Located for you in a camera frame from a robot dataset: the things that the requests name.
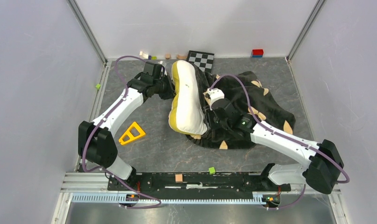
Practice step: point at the black white checkerboard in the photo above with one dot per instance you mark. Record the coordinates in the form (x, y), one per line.
(203, 60)

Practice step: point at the yellow triangle stencil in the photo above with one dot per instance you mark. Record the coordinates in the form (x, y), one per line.
(133, 133)

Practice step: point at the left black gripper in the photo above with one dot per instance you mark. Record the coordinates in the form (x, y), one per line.
(171, 92)

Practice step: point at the white wooden block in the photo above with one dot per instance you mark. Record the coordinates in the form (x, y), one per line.
(143, 55)

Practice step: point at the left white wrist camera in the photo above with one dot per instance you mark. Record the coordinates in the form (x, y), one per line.
(163, 69)

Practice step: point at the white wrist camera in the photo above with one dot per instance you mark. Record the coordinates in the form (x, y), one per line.
(213, 95)
(163, 69)

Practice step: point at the red block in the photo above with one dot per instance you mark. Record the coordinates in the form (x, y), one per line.
(257, 53)

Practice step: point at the green cube on base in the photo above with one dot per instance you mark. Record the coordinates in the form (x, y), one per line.
(212, 170)

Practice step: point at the tan wooden cube on base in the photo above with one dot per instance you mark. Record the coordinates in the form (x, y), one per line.
(178, 178)

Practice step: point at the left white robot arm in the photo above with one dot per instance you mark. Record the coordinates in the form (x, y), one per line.
(96, 138)

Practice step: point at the white yellow-edged pillow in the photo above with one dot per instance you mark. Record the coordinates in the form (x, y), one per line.
(186, 115)

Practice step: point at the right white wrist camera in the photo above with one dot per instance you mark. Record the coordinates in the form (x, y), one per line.
(213, 95)

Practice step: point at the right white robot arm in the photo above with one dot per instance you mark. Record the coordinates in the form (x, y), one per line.
(318, 165)

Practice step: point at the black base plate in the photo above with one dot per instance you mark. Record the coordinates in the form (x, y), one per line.
(196, 185)

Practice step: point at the grey slotted cable duct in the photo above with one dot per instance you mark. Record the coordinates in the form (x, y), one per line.
(123, 198)

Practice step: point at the black floral pillowcase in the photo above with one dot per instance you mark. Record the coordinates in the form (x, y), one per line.
(247, 95)

